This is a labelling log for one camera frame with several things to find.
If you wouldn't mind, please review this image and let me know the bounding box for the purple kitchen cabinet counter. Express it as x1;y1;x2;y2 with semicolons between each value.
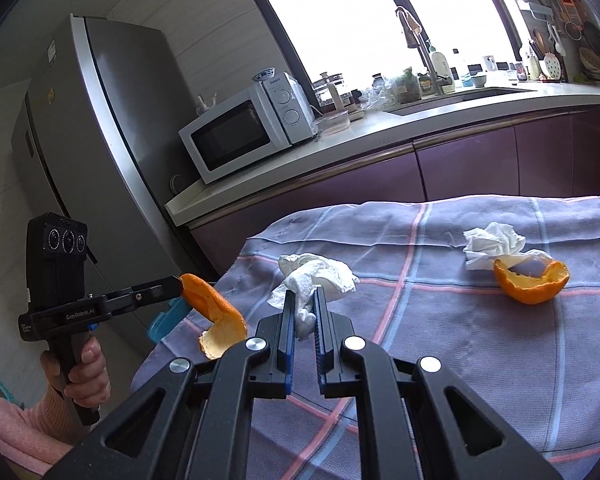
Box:
164;80;600;272

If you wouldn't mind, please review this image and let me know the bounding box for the kitchen window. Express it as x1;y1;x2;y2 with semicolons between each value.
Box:
240;0;522;92

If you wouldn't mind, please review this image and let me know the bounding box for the bowl-shaped orange peel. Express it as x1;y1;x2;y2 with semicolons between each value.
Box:
493;255;571;306

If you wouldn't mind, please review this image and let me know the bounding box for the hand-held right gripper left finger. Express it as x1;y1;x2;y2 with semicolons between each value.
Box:
45;289;298;480

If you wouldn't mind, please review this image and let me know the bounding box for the white pump soap bottle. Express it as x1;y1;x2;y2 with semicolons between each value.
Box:
427;39;456;94

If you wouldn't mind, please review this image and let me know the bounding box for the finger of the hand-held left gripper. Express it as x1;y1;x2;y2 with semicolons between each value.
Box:
101;274;187;317

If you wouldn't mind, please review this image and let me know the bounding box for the silver refrigerator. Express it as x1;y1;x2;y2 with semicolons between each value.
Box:
11;13;207;342

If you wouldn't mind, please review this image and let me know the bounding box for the clear plastic food container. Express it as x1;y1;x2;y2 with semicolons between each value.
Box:
313;109;351;134

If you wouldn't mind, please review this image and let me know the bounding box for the colander with dishes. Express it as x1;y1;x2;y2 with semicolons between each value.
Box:
577;45;600;81

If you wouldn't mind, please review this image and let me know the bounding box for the clear plastic bag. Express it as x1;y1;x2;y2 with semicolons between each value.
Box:
362;77;399;109

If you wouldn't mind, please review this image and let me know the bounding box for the white tissue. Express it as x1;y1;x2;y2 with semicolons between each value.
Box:
462;221;554;272
267;253;360;339

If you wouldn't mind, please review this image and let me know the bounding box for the checked grey-purple cloth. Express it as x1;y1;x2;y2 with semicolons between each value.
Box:
130;194;600;480

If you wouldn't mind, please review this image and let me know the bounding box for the kitchen sink faucet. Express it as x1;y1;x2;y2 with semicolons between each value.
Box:
395;5;454;97

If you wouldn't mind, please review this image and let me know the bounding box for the glass coffee pot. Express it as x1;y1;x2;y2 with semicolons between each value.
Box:
312;72;346;111

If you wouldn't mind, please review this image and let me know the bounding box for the hanging dark pan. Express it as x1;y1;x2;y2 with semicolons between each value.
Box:
582;19;600;56

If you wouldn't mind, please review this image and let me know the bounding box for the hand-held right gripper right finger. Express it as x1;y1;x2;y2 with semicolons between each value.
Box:
312;287;563;480

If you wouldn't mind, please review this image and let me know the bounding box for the long orange peel piece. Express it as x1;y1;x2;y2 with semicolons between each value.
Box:
179;273;249;361

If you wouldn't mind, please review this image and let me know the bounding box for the person's left hand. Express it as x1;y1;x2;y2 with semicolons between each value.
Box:
40;336;112;413

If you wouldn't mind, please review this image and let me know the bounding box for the white microwave oven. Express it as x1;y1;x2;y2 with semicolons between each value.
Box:
178;72;317;185

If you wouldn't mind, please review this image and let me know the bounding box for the white perforated utensil holder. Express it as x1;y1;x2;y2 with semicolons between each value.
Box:
538;52;564;81

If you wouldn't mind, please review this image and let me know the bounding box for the person's pink sleeved left forearm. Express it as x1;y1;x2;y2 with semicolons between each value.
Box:
0;375;82;477

